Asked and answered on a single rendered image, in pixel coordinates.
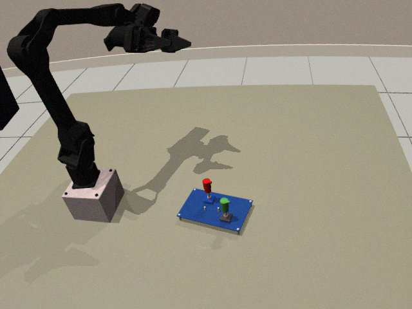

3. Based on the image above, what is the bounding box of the blue circuit board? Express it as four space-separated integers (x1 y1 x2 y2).
177 178 253 235

